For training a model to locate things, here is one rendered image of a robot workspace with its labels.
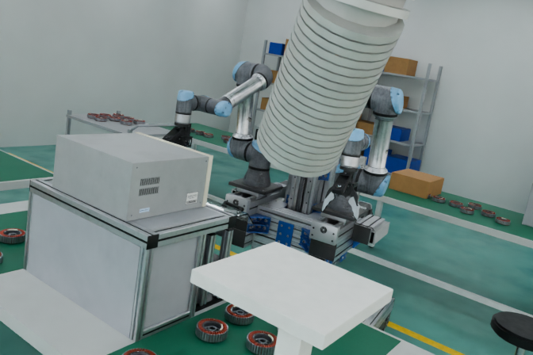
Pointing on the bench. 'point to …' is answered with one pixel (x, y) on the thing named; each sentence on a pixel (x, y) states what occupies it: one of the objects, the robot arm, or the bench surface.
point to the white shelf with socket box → (293, 295)
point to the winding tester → (132, 173)
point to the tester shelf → (132, 228)
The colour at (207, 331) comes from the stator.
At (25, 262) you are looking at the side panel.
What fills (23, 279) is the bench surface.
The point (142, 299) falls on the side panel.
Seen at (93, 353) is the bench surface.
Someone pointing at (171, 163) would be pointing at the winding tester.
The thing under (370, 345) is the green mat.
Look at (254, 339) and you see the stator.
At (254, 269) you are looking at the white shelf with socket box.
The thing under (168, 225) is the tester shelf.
